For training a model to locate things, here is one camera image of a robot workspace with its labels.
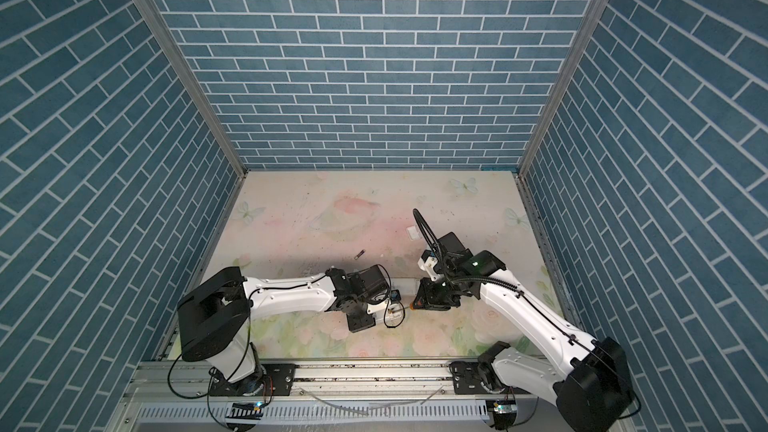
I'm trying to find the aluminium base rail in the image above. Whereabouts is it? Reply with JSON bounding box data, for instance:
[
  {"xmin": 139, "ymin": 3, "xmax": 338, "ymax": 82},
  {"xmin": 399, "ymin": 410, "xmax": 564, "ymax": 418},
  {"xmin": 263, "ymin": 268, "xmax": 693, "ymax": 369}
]
[{"xmin": 107, "ymin": 358, "xmax": 549, "ymax": 431}]

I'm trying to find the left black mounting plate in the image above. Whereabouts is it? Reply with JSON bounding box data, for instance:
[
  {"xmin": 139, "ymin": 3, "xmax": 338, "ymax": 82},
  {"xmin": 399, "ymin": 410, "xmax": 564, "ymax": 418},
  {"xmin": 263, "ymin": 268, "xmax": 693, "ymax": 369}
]
[{"xmin": 209, "ymin": 363, "xmax": 297, "ymax": 399}]

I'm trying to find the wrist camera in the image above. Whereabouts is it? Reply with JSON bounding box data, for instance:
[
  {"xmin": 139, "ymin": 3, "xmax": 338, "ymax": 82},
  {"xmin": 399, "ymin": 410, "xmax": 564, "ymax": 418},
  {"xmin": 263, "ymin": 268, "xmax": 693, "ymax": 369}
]
[
  {"xmin": 389, "ymin": 289, "xmax": 402, "ymax": 304},
  {"xmin": 418, "ymin": 251, "xmax": 442, "ymax": 282}
]

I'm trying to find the white perforated cable duct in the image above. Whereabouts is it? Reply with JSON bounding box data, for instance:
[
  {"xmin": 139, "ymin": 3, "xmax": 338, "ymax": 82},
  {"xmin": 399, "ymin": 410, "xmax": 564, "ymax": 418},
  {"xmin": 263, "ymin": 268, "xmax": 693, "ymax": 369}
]
[{"xmin": 136, "ymin": 400, "xmax": 489, "ymax": 425}]

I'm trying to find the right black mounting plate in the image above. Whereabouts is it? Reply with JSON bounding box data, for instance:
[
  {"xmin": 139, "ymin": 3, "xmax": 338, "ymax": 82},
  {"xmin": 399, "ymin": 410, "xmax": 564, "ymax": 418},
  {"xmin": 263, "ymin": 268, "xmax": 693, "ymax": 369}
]
[{"xmin": 448, "ymin": 361, "xmax": 525, "ymax": 395}]

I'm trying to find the black mounting plate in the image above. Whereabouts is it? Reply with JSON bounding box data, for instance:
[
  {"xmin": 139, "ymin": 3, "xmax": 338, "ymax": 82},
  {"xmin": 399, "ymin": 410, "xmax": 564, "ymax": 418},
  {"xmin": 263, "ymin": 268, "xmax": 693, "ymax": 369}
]
[
  {"xmin": 448, "ymin": 361, "xmax": 525, "ymax": 395},
  {"xmin": 209, "ymin": 363, "xmax": 297, "ymax": 399}
]

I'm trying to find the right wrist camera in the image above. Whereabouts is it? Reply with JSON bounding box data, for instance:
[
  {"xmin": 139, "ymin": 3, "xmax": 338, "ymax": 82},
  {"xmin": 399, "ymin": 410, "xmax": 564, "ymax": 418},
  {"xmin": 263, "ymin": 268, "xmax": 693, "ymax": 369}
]
[{"xmin": 418, "ymin": 251, "xmax": 442, "ymax": 282}]

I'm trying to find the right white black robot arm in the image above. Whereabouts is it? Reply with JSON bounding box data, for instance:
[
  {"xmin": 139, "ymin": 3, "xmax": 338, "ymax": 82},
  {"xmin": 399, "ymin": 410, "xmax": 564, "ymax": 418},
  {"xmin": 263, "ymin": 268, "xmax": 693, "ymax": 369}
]
[{"xmin": 412, "ymin": 233, "xmax": 636, "ymax": 431}]

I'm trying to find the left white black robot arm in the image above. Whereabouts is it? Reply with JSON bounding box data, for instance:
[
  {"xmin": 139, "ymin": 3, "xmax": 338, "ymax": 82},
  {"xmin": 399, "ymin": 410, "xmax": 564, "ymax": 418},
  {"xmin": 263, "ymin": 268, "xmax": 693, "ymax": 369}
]
[{"xmin": 177, "ymin": 265, "xmax": 392, "ymax": 383}]

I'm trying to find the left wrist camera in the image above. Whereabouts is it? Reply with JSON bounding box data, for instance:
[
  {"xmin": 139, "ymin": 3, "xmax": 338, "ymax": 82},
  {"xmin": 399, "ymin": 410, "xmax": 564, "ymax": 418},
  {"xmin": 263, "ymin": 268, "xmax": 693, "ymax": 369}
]
[{"xmin": 389, "ymin": 289, "xmax": 402, "ymax": 304}]

